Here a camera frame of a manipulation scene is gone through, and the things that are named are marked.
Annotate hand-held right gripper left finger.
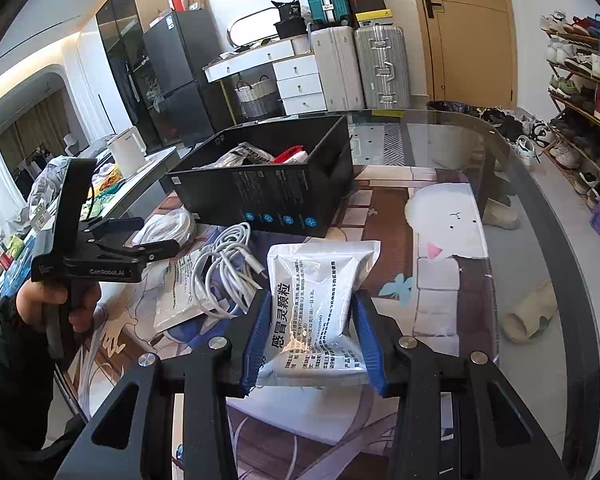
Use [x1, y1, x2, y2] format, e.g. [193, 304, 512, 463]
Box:
[52, 290, 276, 480]

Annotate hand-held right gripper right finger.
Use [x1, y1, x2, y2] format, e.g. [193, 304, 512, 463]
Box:
[352, 290, 573, 480]

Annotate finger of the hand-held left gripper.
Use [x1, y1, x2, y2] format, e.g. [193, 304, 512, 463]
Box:
[115, 239, 181, 264]
[80, 216, 146, 239]

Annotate white medicine packet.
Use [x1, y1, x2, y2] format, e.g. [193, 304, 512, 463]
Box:
[252, 240, 382, 388]

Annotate black cardboard box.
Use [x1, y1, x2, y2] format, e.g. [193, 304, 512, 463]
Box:
[165, 114, 354, 239]

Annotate bagged white printed socks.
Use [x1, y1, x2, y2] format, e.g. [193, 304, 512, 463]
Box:
[195, 142, 274, 169]

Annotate white and red cloth bundle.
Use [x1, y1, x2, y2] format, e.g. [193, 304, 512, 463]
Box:
[272, 145, 309, 165]

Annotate person's left forearm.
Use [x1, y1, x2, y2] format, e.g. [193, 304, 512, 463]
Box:
[0, 290, 88, 461]

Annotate person's left hand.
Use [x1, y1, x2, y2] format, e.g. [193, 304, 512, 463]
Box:
[15, 280, 102, 334]

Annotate pile of snack packets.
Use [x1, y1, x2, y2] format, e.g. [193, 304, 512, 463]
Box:
[82, 165, 127, 212]

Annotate gray side cabinet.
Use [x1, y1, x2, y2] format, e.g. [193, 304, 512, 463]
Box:
[87, 144, 206, 223]

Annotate flat white paper packet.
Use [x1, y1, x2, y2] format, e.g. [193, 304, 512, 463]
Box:
[147, 250, 217, 334]

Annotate white kettle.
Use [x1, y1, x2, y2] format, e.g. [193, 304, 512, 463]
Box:
[107, 127, 149, 176]

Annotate gray cloth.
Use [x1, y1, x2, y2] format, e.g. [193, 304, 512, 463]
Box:
[27, 152, 107, 211]

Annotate brown curtain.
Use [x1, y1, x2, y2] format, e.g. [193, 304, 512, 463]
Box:
[0, 92, 74, 171]

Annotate black refrigerator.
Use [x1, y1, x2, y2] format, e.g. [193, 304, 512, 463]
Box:
[142, 10, 231, 154]

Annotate beige slipper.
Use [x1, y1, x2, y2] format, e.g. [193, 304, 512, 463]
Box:
[500, 280, 561, 345]
[480, 195, 522, 231]

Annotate dark tall cabinet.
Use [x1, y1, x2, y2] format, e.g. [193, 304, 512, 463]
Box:
[96, 0, 172, 157]

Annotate woven basket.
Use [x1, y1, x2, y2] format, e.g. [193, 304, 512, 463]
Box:
[234, 76, 284, 121]

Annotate black white patterned rug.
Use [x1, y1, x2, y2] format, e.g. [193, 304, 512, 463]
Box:
[352, 122, 407, 167]

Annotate white dresser desk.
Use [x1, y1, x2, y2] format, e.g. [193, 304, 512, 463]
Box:
[202, 37, 327, 122]

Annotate oval mirror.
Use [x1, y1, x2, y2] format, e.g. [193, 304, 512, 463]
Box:
[226, 8, 281, 54]

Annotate white suitcase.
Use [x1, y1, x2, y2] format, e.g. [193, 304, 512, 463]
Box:
[310, 25, 366, 111]

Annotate loose shoes on floor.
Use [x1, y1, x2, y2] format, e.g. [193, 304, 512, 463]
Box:
[480, 105, 557, 169]

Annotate black bag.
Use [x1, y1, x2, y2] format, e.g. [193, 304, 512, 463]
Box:
[272, 0, 309, 41]

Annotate silver suitcase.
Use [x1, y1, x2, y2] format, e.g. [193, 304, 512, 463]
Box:
[354, 24, 414, 110]

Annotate wooden door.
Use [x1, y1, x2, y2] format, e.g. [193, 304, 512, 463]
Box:
[412, 0, 524, 111]

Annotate metal shoe rack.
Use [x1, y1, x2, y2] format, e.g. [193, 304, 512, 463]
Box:
[542, 12, 600, 212]

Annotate yellow and black shoe box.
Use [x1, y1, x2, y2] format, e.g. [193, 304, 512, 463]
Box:
[355, 11, 396, 29]

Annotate collection of assorted shoes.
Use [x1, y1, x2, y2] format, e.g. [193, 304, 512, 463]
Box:
[540, 10, 600, 206]

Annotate bagged white coiled rope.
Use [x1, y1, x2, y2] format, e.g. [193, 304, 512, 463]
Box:
[135, 207, 197, 254]

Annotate white charging cable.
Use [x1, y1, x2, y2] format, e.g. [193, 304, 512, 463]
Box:
[190, 222, 272, 319]

